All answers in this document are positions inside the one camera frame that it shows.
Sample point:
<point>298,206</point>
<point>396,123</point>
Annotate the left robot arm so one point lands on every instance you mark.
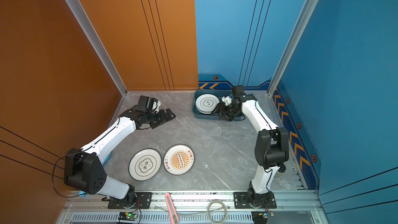
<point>83,168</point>

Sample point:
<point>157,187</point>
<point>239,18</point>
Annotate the circuit board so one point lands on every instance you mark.
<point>261,217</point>
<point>128,218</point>

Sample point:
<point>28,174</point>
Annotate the large white flower plate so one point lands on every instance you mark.
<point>145,164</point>

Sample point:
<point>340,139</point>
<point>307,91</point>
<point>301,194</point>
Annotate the right circuit board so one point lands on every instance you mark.
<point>261,217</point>

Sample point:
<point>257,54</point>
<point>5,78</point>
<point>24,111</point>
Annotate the small jar black lid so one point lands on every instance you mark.
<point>282,169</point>

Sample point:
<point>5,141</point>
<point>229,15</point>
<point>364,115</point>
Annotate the pink utility knife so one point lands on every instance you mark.
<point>171,209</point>

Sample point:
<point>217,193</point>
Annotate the sunburst plate front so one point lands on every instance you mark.
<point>179,160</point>

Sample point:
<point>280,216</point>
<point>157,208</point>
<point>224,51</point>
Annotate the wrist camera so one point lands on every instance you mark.
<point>149,103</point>
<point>237,93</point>

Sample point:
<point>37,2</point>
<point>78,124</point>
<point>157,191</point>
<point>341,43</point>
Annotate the left circuit board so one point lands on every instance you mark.
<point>128,218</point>

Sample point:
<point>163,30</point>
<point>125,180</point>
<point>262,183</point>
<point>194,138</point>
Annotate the blue cylindrical tube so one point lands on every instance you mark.
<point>103,163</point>

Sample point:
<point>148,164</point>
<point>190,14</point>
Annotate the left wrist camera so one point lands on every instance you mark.
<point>149,103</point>

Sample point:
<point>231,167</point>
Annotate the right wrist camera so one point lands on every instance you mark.
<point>237,93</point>

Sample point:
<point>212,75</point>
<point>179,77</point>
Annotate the white flower plate back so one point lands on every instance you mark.
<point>206,103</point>

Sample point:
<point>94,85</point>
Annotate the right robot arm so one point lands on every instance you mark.
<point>271,149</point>

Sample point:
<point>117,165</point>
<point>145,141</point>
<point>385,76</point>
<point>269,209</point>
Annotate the teal plastic bin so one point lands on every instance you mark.
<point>218,93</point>

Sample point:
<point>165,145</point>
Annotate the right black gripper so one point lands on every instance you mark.
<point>222,108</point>

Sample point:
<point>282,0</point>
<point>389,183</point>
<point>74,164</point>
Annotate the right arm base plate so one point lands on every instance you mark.
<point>242,199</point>

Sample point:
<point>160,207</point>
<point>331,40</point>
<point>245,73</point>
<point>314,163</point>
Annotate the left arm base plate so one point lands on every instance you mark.
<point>142,200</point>

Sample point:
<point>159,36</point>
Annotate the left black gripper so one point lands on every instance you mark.
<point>164,118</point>

